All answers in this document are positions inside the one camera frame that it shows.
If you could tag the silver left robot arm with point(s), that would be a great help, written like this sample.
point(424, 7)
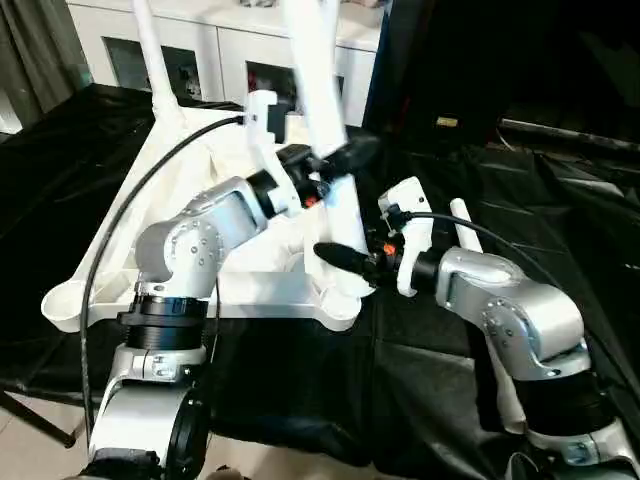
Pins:
point(190, 240)

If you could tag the black table mat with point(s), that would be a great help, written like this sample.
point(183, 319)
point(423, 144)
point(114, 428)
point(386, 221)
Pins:
point(400, 360)

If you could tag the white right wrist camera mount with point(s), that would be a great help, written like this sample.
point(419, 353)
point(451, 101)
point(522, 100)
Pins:
point(415, 200)

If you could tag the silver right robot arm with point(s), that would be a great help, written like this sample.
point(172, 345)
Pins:
point(520, 310)

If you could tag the white glass-door cabinet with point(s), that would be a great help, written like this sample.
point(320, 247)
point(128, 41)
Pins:
point(220, 45)

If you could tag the grey window curtain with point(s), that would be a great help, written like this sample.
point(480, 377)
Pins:
point(35, 60)

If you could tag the dark metal rod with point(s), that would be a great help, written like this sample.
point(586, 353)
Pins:
point(570, 135)

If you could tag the black backdrop cloth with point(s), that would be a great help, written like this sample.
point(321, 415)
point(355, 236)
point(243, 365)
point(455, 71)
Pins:
point(525, 55)

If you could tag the black metal table frame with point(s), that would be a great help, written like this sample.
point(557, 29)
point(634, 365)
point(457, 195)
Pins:
point(35, 417)

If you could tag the white plastic table top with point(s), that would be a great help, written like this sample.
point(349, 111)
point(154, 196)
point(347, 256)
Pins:
point(165, 200)

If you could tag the white plastic table leg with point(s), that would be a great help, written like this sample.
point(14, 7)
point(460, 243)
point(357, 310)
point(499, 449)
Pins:
point(320, 75)
point(465, 225)
point(155, 65)

